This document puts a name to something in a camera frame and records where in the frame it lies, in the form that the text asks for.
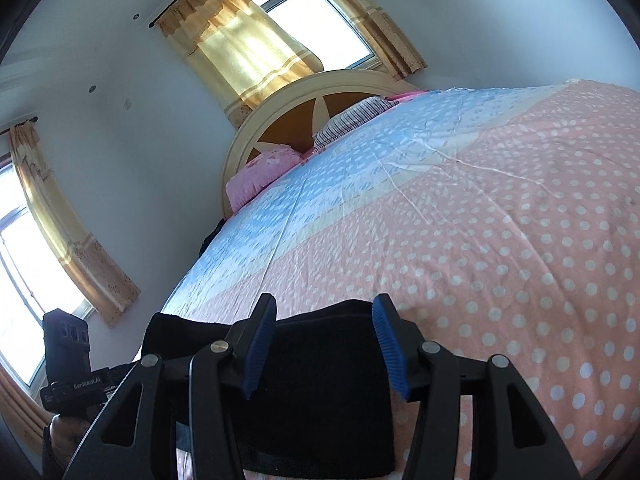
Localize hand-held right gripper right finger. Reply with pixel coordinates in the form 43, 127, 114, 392
372, 294, 583, 480

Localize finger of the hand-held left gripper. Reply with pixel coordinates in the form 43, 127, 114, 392
104, 360, 146, 383

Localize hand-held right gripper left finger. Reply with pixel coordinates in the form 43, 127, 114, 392
62, 294, 278, 480

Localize black pants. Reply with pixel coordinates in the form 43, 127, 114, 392
141, 299, 397, 477

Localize person's left hand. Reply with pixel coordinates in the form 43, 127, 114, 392
50, 412, 96, 467

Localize yellow curtain edge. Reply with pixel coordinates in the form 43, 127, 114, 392
0, 360, 52, 443

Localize side window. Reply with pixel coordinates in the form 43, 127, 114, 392
0, 152, 96, 392

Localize long yellow curtain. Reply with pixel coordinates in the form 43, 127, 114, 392
7, 121, 142, 328

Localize dark bedside item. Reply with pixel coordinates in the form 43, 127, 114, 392
199, 217, 227, 257

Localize bed with polka dot sheet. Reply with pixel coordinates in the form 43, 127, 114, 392
162, 77, 640, 480

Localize pink floral pillow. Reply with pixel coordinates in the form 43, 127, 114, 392
226, 144, 306, 211

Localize short curtain rod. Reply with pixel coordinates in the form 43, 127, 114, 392
0, 117, 39, 135

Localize striped pillow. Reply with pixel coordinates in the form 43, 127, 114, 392
312, 96, 401, 151

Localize cream and wood headboard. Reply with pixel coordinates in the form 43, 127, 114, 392
221, 69, 431, 221

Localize wide yellow curtain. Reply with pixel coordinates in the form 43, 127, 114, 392
155, 0, 326, 126

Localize narrow yellow curtain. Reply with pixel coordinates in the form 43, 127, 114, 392
295, 0, 428, 81

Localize window behind headboard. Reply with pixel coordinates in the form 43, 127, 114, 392
235, 0, 377, 72

